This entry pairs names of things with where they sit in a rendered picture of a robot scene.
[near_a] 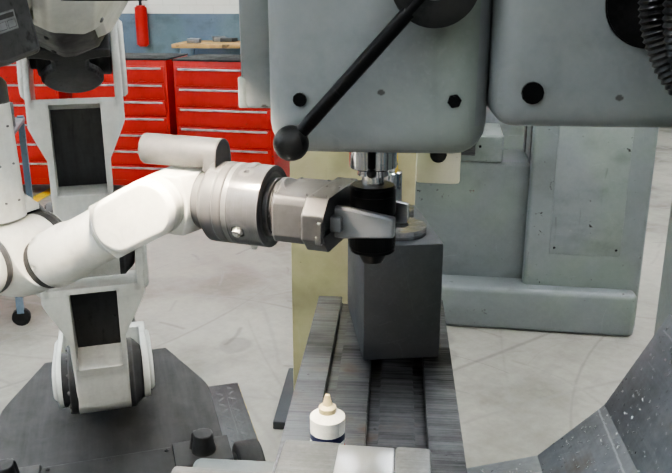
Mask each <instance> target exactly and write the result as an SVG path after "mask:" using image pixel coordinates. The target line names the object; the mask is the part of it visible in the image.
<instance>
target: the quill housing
mask: <svg viewBox="0 0 672 473"><path fill-rule="evenodd" d="M398 12H399V9H398V8H397V6H396V4H395V2H394V0H268V23H269V63H270V104H271V124H272V129H273V132H274V134H276V132H277V131H278V130H279V129H280V128H282V127H284V126H287V125H295V126H297V125H298V124H299V123H300V122H301V121H302V119H303V118H304V117H305V116H306V115H307V114H308V113H309V112H310V110H311V109H312V108H313V107H314V106H315V105H316V104H317V103H318V102H319V100H320V99H321V98H322V97H323V96H324V95H325V94H326V93H327V91H328V90H329V89H330V88H331V87H332V86H333V85H334V84H335V82H336V81H337V80H338V79H339V78H340V77H341V76H342V75H343V73H344V72H345V71H346V70H347V69H348V68H349V67H350V66H351V64H352V63H353V62H354V61H355V60H356V59H357V58H358V57H359V56H360V54H361V53H362V52H363V51H364V50H365V49H366V48H367V47H368V45H369V44H370V43H371V42H372V41H373V40H374V39H375V38H376V36H377V35H378V34H379V33H380V32H381V31H382V30H383V29H384V27H385V26H386V25H387V24H388V23H389V22H390V21H391V20H392V19H393V17H394V16H395V15H396V14H397V13H398ZM491 16H492V0H477V2H476V4H475V5H474V7H473V8H472V10H471V11H470V12H469V13H468V14H467V15H466V16H465V17H464V18H463V19H461V20H460V21H458V22H456V23H455V24H453V25H450V26H447V27H443V28H426V27H422V26H419V25H417V24H414V23H413V22H411V21H410V23H409V24H408V25H407V26H406V27H405V28H404V29H403V30H402V31H401V33H400V34H399V35H398V36H397V37H396V38H395V39H394V40H393V41H392V43H391V44H390V45H389V46H388V47H387V48H386V49H385V50H384V51H383V53H382V54H381V55H380V56H379V57H378V58H377V59H376V60H375V61H374V63H373V64H372V65H371V66H370V67H369V68H368V69H367V70H366V71H365V73H364V74H363V75H362V76H361V77H360V78H359V79H358V80H357V81H356V83H355V84H354V85H353V86H352V87H351V88H350V89H349V90H348V91H347V93H346V94H345V95H344V96H343V97H342V98H341V99H340V100H339V101H338V102H337V104H336V105H335V106H334V107H333V108H332V109H331V110H330V111H329V112H328V114H327V115H326V116H325V117H324V118H323V119H322V120H321V121H320V122H319V124H318V125H317V126H316V127H315V128H314V129H313V130H312V131H311V132H310V134H309V135H308V139H309V148H308V151H323V152H386V153H449V154H453V153H460V152H464V151H466V150H468V149H470V148H472V147H473V146H474V145H475V144H476V143H477V142H478V141H479V139H480V137H481V136H482V134H483V132H484V127H485V122H486V105H487V87H488V70H489V52H490V34H491Z"/></svg>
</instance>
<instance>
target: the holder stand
mask: <svg viewBox="0 0 672 473"><path fill-rule="evenodd" d="M349 248H350V239H348V308H349V311H350V315H351V318H352V322H353V326H354V329H355V333H356V336H357V340H358V344H359V347H360V351H361V354H362V358H363V360H378V359H401V358H424V357H438V356H439V342H440V318H441V295H442V271H443V248H444V245H443V243H442V241H441V240H440V239H439V237H438V236H437V235H436V233H435V232H434V230H433V229H432V228H431V226H430V225H429V224H428V222H427V221H426V219H425V218H424V217H423V215H422V214H421V213H420V211H419V210H418V208H417V207H416V206H415V205H411V204H409V220H408V222H407V223H396V232H395V251H394V252H393V253H391V254H389V255H386V256H385V258H384V260H383V261H382V262H381V263H378V264H367V263H364V262H362V261H361V259H360V257H359V255H357V254H354V253H352V252H351V251H350V249H349Z"/></svg>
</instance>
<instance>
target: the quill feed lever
mask: <svg viewBox="0 0 672 473"><path fill-rule="evenodd" d="M394 2H395V4H396V6H397V8H398V9H399V12H398V13H397V14H396V15H395V16H394V17H393V19H392V20H391V21H390V22H389V23H388V24H387V25H386V26H385V27H384V29H383V30H382V31H381V32H380V33H379V34H378V35H377V36H376V38H375V39H374V40H373V41H372V42H371V43H370V44H369V45H368V47H367V48H366V49H365V50H364V51H363V52H362V53H361V54H360V56H359V57H358V58H357V59H356V60H355V61H354V62H353V63H352V64H351V66H350V67H349V68H348V69H347V70H346V71H345V72H344V73H343V75H342V76H341V77H340V78H339V79H338V80H337V81H336V82H335V84H334V85H333V86H332V87H331V88H330V89H329V90H328V91H327V93H326V94H325V95H324V96H323V97H322V98H321V99H320V100H319V102H318V103H317V104H316V105H315V106H314V107H313V108H312V109H311V110H310V112H309V113H308V114H307V115H306V116H305V117H304V118H303V119H302V121H301V122H300V123H299V124H298V125H297V126H295V125H287V126H284V127H282V128H280V129H279V130H278V131H277V132H276V134H275V136H274V139H273V147H274V150H275V152H276V154H277V155H278V156H279V157H280V158H281V159H283V160H286V161H297V160H299V159H301V158H302V157H303V156H304V155H305V154H306V153H307V151H308V148H309V139H308V135H309V134H310V132H311V131H312V130H313V129H314V128H315V127H316V126H317V125H318V124H319V122H320V121H321V120H322V119H323V118H324V117H325V116H326V115H327V114H328V112H329V111H330V110H331V109H332V108H333V107H334V106H335V105H336V104H337V102H338V101H339V100H340V99H341V98H342V97H343V96H344V95H345V94H346V93H347V91H348V90H349V89H350V88H351V87H352V86H353V85H354V84H355V83H356V81H357V80H358V79H359V78H360V77H361V76H362V75H363V74H364V73H365V71H366V70H367V69H368V68H369V67H370V66H371V65H372V64H373V63H374V61H375V60H376V59H377V58H378V57H379V56H380V55H381V54H382V53H383V51H384V50H385V49H386V48H387V47H388V46H389V45H390V44H391V43H392V41H393V40H394V39H395V38H396V37H397V36H398V35H399V34H400V33H401V31H402V30H403V29H404V28H405V27H406V26H407V25H408V24H409V23H410V21H411V22H413V23H414V24H417V25H419V26H422V27H426V28H443V27H447V26H450V25H453V24H455V23H456V22H458V21H460V20H461V19H463V18H464V17H465V16H466V15H467V14H468V13H469V12H470V11H471V10H472V8H473V7H474V5H475V4H476V2H477V0H394Z"/></svg>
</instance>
